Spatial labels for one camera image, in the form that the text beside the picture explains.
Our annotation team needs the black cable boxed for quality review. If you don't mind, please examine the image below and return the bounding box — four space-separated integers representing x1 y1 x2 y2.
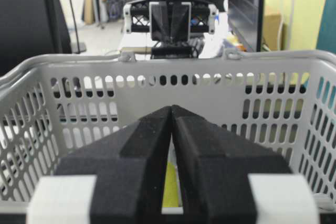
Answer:
64 0 82 53

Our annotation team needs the grey plastic shopping basket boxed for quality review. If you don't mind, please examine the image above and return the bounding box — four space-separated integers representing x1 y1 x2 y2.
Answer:
1 49 335 212

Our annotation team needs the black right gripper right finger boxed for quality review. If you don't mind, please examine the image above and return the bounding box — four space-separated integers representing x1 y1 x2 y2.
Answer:
172 105 320 223

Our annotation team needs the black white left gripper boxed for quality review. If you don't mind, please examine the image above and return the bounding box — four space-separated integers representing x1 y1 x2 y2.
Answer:
123 0 217 59

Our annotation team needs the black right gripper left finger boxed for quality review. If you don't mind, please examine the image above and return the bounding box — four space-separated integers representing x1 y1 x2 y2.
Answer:
26 106 171 223

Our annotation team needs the yellow cloth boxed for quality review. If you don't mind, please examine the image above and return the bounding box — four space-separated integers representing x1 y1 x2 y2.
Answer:
162 162 181 208

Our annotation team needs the brown cardboard box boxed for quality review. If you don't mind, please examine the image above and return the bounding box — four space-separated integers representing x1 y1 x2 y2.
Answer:
262 5 281 51

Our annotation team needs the black monitor screen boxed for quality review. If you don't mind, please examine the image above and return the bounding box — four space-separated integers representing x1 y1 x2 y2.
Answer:
227 0 264 52

